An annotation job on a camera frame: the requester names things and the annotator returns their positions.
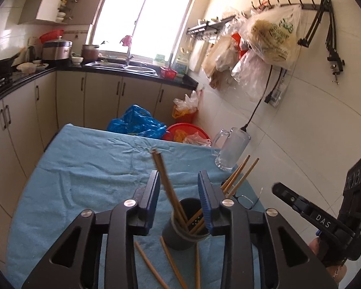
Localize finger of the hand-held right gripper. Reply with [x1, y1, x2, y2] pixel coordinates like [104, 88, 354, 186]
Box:
[271, 182, 340, 239]

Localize black wall rack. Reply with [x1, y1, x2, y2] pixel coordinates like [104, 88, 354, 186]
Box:
[187, 15, 239, 41]

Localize steel sink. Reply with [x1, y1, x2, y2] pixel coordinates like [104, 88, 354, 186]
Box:
[86, 61, 157, 76]

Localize blue tablecloth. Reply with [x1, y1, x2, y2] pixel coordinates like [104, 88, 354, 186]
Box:
[6, 123, 265, 289]

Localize red plastic basin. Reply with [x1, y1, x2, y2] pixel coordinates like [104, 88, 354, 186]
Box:
[162, 123, 212, 147]

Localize beige base cabinets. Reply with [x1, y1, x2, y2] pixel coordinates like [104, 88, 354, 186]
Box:
[0, 69, 197, 238]

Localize clear glass mug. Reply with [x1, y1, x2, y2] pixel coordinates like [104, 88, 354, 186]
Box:
[212, 127, 251, 171]

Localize orange bin with plastic bag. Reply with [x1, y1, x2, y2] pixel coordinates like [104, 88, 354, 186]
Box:
[172, 90, 201, 125]

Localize white plates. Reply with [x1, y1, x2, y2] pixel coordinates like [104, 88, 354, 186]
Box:
[16, 63, 49, 74]

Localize black power cable with plug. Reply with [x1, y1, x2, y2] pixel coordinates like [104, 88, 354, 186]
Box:
[240, 66, 274, 133]

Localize green and white container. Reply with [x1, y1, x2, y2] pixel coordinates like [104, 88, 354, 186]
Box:
[174, 56, 190, 74]

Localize red plastic colander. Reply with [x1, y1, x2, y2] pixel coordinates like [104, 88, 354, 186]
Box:
[39, 30, 64, 44]

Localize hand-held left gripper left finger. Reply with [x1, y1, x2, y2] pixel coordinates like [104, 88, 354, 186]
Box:
[21, 170, 161, 289]

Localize grey utensil holder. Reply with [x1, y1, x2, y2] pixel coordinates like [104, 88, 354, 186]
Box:
[162, 198, 211, 250]

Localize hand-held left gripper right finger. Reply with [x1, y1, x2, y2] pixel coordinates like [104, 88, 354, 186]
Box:
[198, 170, 339, 289]

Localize dark-framed eyeglasses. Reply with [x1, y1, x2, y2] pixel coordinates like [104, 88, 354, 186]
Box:
[222, 182, 264, 210]

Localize kitchen window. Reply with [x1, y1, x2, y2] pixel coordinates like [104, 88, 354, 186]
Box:
[92, 0, 199, 64]

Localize black wok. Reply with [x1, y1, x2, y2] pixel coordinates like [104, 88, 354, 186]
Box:
[0, 53, 21, 76]

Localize white wall socket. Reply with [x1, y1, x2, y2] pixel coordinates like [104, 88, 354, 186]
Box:
[264, 83, 288, 108]

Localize person's right hand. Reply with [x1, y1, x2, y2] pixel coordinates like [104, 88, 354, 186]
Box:
[308, 237, 348, 285]

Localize black gas stove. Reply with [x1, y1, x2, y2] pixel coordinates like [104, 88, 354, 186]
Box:
[0, 75, 17, 97]

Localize brown cooking pot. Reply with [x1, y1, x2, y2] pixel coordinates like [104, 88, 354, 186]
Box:
[82, 45, 100, 62]

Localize bunch of hanging plastic bags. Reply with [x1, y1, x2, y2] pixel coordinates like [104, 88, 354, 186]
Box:
[201, 15, 271, 100]

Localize single wooden chopstick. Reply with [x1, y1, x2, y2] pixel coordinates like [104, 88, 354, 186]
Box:
[151, 150, 187, 225]
[155, 151, 189, 228]

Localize black wall hook rail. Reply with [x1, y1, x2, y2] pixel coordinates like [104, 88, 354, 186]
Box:
[250, 0, 323, 12]

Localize set of wooden chopsticks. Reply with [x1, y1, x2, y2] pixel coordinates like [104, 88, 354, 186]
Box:
[134, 155, 259, 289]

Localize large hanging plastic bag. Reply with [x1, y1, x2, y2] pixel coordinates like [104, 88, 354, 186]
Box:
[239, 4, 301, 70]

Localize small red basket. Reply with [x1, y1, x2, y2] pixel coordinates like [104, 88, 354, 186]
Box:
[159, 66, 179, 79]

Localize open upper cabinet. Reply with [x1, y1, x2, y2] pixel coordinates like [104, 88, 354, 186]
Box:
[18, 0, 104, 26]

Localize blue plastic bag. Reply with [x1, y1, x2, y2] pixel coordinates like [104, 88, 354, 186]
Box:
[106, 105, 167, 140]

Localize silver rice cooker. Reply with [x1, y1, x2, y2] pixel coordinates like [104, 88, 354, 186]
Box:
[42, 36, 73, 66]

